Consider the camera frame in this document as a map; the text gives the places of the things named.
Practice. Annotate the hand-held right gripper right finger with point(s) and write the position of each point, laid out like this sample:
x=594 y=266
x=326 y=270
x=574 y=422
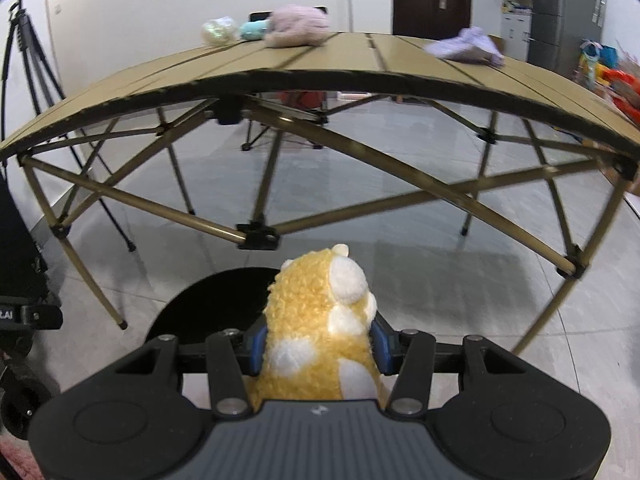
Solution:
x=378 y=350

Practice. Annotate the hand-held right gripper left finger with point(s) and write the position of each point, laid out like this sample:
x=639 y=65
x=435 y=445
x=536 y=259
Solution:
x=257 y=355

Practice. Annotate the yellow plush toy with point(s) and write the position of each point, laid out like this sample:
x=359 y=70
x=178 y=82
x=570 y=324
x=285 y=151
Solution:
x=315 y=320

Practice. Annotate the black trash bin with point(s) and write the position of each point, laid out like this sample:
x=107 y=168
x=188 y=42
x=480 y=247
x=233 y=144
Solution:
x=210 y=305

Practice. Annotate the blue plush toy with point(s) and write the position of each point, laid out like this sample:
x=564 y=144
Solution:
x=255 y=30

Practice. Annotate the clear plastic bag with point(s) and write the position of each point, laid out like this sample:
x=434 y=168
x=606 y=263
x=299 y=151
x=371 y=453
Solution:
x=220 y=30

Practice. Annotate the black suitcase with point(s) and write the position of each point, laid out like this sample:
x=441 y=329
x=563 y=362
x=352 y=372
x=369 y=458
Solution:
x=20 y=250

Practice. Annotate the person's pink fleece left leg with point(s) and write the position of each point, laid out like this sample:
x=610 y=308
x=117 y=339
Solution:
x=9 y=460

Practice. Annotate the tan slatted folding table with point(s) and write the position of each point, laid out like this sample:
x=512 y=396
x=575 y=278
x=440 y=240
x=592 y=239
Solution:
x=300 y=60

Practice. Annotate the lavender cloth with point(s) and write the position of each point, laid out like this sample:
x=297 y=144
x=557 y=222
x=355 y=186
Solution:
x=465 y=45

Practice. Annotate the mauve pink cloth bundle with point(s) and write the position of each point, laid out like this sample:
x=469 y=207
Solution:
x=297 y=25

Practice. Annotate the black folding chair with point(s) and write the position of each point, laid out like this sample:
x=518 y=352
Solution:
x=256 y=14

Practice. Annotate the white lower cabinet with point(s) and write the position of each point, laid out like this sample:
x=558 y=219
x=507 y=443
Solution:
x=515 y=35

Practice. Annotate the white sponge mop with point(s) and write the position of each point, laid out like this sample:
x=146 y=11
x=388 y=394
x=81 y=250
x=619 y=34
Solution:
x=350 y=5

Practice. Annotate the red gift box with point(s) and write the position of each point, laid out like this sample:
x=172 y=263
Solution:
x=625 y=80

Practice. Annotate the grey refrigerator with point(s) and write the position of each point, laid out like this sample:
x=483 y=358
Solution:
x=565 y=15

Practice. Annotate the black camera tripod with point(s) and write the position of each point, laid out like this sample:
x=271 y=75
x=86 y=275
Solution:
x=25 y=35

